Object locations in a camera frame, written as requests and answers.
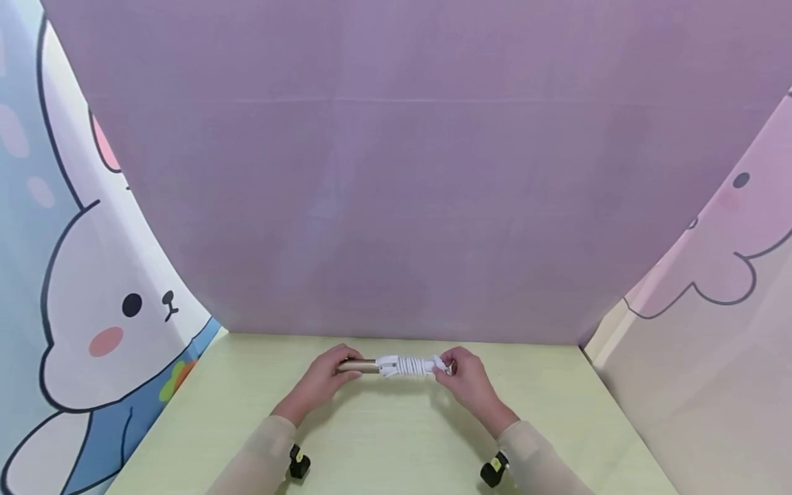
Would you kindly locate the person's right hand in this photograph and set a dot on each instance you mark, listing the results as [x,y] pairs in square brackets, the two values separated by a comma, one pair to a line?
[473,388]

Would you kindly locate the person's left hand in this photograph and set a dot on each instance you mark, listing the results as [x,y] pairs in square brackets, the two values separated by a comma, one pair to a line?
[315,388]

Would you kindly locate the person's left fingers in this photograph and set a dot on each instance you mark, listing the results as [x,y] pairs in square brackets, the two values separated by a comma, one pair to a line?
[345,353]

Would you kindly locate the person's left thumb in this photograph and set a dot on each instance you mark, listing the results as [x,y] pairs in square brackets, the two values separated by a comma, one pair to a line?
[348,377]

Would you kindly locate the person's right thumb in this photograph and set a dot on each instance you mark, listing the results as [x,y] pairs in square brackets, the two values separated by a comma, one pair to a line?
[443,378]

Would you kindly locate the person's right fingers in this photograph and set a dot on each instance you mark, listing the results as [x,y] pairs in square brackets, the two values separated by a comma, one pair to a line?
[450,356]

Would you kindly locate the person's left forearm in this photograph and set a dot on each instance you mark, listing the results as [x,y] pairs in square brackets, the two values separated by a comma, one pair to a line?
[257,457]

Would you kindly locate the person's right forearm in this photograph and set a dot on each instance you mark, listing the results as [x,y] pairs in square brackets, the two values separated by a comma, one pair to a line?
[538,460]

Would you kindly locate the black wrist band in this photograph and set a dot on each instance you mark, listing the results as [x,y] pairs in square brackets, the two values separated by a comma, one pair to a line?
[299,464]
[495,471]

